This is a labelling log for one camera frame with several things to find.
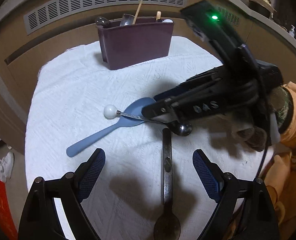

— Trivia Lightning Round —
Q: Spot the white ball handle spoon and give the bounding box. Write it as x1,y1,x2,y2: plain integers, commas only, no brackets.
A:
103,104,193,137

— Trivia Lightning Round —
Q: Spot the blue silicone spoon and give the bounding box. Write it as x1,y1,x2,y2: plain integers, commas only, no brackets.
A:
66,98,155,157

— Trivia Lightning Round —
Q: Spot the wooden chopstick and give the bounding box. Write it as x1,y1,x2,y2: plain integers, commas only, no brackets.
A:
132,0,143,25

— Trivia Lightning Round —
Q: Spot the orange right sleeve forearm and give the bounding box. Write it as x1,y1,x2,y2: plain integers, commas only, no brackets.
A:
264,82,296,239

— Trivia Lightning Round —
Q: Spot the right hand camouflage glove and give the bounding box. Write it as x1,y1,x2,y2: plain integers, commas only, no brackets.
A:
231,86,294,152

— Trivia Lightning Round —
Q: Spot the small grey ventilation grille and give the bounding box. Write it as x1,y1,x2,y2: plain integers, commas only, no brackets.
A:
217,5,241,26

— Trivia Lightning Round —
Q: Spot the dark metal spoon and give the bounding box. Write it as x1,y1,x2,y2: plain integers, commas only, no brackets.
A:
153,128,181,239

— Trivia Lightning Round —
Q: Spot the white textured table cloth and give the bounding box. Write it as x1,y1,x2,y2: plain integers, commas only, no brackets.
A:
25,36,262,239

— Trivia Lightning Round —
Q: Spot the white sneaker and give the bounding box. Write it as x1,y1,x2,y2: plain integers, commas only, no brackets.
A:
0,152,14,183

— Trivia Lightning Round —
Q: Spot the black pot on counter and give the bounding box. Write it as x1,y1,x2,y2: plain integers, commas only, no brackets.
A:
248,0,276,18

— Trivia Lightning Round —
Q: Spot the wooden spatula in caddy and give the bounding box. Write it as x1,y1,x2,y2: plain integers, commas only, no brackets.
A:
155,11,162,22

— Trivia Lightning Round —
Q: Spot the purple plastic utensil caddy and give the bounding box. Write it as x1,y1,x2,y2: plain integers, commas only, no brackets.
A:
97,17,174,70

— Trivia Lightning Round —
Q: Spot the metal ladle in caddy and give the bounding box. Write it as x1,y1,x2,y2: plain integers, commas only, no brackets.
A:
119,14,135,27

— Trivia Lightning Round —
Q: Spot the black spoon in caddy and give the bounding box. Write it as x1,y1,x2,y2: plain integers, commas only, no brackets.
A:
95,16,111,28

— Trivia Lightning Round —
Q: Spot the black cable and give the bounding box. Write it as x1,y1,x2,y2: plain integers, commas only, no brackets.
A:
256,119,275,183

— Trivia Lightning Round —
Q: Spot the black camera with green light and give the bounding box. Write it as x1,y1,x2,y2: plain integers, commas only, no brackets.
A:
180,0,257,68

